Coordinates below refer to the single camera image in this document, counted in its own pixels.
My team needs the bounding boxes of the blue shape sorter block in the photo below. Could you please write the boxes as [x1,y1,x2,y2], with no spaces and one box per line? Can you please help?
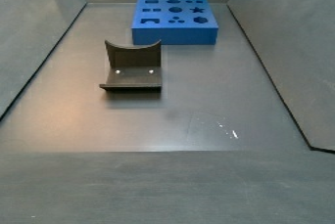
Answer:
[131,0,218,45]

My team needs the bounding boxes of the black curved holder stand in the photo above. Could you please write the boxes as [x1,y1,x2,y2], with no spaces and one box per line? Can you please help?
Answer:
[99,41,161,91]

